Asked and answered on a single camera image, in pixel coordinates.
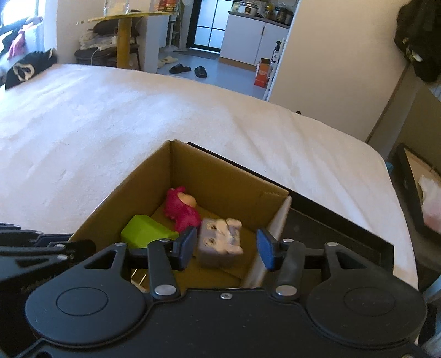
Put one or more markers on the white bed mattress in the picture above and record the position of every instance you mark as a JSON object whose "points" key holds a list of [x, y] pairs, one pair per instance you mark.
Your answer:
{"points": [[103, 120]]}

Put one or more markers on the pink cloth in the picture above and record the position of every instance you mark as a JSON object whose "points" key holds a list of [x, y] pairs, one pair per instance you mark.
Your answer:
{"points": [[17, 43]]}

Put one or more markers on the red jar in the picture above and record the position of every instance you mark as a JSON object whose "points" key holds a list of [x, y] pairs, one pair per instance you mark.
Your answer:
{"points": [[165, 5]]}

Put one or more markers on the white kitchen cabinet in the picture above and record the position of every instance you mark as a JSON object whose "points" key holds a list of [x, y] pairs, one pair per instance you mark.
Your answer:
{"points": [[244, 38]]}

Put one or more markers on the cardboard box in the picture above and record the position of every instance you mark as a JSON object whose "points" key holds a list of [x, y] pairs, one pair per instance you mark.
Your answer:
{"points": [[220, 175]]}

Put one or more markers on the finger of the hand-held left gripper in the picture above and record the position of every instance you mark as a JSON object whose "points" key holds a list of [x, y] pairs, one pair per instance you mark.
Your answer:
{"points": [[79, 248]]}

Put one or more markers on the green cube block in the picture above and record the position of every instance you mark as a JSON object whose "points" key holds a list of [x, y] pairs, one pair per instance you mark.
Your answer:
{"points": [[144, 230]]}

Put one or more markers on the black-framed glass door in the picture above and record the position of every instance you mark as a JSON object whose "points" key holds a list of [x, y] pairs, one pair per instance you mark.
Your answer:
{"points": [[210, 27]]}

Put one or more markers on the yellow round table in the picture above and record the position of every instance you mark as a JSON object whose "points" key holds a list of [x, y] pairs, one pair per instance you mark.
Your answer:
{"points": [[123, 41]]}

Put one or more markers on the black slipper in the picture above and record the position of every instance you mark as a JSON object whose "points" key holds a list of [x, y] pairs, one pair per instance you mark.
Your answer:
{"points": [[179, 69], [201, 71]]}

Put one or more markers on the orange cardboard carton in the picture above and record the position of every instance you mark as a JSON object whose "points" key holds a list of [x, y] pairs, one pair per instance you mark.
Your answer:
{"points": [[262, 73]]}

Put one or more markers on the black hanging clothing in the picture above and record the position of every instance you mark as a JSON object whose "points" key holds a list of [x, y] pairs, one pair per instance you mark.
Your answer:
{"points": [[418, 34]]}

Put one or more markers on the pink toy figure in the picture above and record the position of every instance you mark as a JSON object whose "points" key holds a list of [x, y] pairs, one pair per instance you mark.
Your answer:
{"points": [[179, 210]]}

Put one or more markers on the purple-grey rabbit cube toy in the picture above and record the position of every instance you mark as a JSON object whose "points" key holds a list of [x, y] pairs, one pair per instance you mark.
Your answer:
{"points": [[217, 241]]}

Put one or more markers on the white rice cooker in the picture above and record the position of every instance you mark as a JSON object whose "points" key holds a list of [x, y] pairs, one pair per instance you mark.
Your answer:
{"points": [[245, 7]]}

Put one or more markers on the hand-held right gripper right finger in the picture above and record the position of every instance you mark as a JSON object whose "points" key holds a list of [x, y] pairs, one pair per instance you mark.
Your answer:
{"points": [[265, 248]]}

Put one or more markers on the pile of clutter under table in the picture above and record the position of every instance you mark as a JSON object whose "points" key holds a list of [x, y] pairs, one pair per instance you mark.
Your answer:
{"points": [[100, 43]]}

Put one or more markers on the pale plastic bag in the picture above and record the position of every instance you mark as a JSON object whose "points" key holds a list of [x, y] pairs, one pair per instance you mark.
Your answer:
{"points": [[430, 199]]}

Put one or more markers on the black flat box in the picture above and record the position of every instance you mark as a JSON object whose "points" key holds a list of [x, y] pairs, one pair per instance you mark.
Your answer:
{"points": [[405, 179]]}

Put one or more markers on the black cloth bag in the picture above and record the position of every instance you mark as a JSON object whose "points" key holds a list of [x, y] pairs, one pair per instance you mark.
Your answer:
{"points": [[38, 65]]}

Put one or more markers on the black shallow tray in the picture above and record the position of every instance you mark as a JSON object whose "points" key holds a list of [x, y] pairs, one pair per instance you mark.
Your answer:
{"points": [[344, 241]]}

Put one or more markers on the beige slippers pair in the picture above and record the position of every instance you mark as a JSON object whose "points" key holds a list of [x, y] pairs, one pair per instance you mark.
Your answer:
{"points": [[168, 59]]}

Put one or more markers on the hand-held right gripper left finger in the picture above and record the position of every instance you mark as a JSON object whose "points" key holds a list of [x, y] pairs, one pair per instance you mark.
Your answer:
{"points": [[187, 244]]}

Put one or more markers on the clear water jug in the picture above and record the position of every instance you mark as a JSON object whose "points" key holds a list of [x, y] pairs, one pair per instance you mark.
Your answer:
{"points": [[115, 7]]}

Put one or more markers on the white spray bottle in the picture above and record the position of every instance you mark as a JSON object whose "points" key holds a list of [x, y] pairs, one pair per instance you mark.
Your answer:
{"points": [[278, 53]]}

